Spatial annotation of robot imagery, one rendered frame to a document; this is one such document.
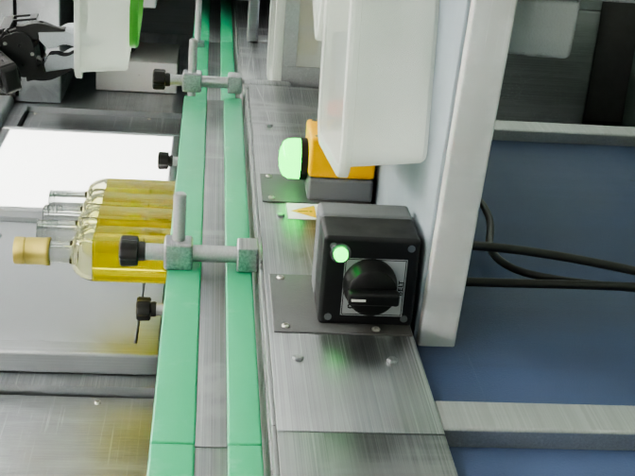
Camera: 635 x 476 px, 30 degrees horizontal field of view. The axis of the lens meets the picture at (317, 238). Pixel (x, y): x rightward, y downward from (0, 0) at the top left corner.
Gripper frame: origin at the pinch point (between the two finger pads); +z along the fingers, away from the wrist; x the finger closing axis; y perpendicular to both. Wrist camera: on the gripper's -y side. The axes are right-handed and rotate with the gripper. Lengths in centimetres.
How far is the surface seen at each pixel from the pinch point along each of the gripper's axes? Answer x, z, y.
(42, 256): 9.1, -3.0, -45.0
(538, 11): -32, 48, -85
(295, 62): 0.6, 30.1, -11.2
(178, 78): -0.2, 13.5, -15.3
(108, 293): 24.6, 1.3, -30.4
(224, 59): 19.2, 17.5, 37.8
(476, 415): -8, 40, -102
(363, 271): -14, 33, -90
